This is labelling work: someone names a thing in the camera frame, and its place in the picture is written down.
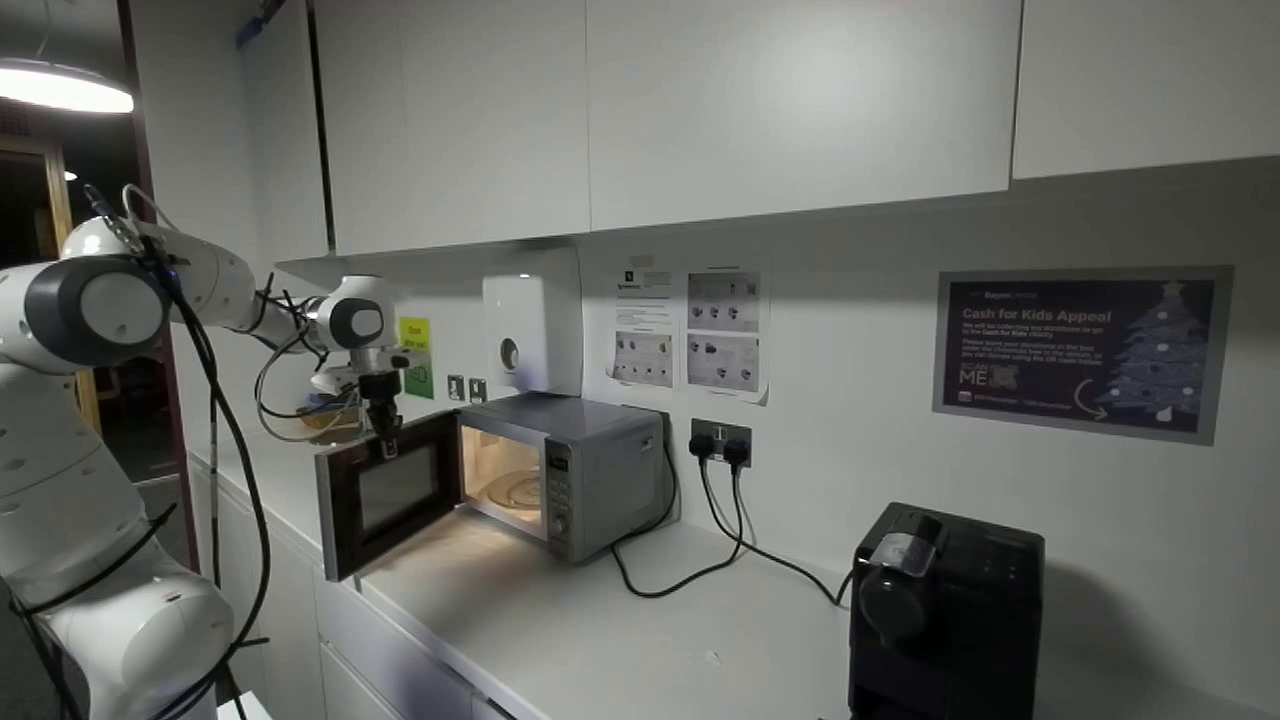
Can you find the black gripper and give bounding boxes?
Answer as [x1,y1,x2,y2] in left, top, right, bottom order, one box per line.
[354,369,413,464]

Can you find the silver microwave oven body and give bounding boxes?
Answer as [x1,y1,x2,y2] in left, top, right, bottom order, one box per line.
[452,389,675,568]

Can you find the green clean after use poster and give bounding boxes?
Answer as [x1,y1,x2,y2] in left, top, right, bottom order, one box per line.
[395,313,441,404]

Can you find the white paper towel dispenser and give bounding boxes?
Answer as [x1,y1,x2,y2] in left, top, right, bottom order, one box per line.
[476,269,553,402]

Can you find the white base cabinets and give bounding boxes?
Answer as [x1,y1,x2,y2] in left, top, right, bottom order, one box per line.
[183,457,521,720]

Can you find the white instruction sheet with header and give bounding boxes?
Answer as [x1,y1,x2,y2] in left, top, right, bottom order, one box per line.
[608,264,682,397]

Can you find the white instruction sheet two pictures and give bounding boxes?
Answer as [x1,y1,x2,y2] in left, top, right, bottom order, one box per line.
[682,264,768,402]

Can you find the round ceiling lamp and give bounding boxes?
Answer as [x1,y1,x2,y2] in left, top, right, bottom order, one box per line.
[0,51,142,122]

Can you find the black coffee machine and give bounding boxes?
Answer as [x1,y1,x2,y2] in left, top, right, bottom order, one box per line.
[844,496,1048,720]

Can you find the dark framed Christmas poster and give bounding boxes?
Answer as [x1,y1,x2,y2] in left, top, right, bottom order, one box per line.
[928,262,1235,448]

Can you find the black coffee machine power cable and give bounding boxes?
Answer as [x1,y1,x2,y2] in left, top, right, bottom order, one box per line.
[686,430,860,611]

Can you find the white wall cabinet door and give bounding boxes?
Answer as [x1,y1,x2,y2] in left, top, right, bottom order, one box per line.
[1009,0,1280,185]
[307,0,420,262]
[585,0,1030,236]
[406,0,595,251]

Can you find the steel double wall socket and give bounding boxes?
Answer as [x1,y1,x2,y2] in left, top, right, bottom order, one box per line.
[686,418,760,471]

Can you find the black microwave power cable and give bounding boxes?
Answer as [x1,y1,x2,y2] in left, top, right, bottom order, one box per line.
[603,432,757,603]

